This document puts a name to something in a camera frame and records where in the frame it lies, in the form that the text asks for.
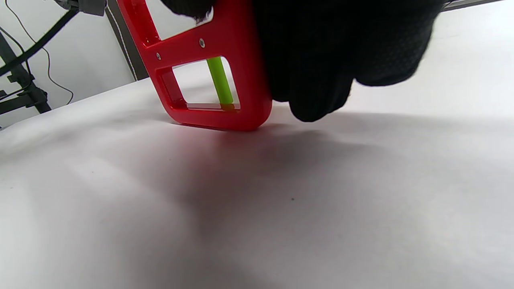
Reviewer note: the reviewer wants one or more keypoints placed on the person's right hand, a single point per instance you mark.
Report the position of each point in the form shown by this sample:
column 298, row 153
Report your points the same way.
column 333, row 48

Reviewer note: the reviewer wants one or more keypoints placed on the rainbow hammer bench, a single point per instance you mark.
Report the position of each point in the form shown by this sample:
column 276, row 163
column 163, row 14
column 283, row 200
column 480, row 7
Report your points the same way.
column 225, row 40

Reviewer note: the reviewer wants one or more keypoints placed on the black tripod stand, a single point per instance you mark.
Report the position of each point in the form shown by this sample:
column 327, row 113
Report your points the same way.
column 30, row 92

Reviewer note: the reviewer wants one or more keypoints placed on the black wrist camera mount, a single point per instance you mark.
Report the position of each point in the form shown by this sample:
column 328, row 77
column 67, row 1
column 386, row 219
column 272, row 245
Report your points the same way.
column 86, row 6

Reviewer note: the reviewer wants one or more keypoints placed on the green peg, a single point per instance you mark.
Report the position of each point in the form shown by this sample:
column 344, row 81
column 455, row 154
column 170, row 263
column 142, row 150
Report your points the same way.
column 220, row 80

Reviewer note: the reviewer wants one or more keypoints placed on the dark vertical post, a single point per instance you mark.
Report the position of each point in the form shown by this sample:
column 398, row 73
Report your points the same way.
column 128, row 48

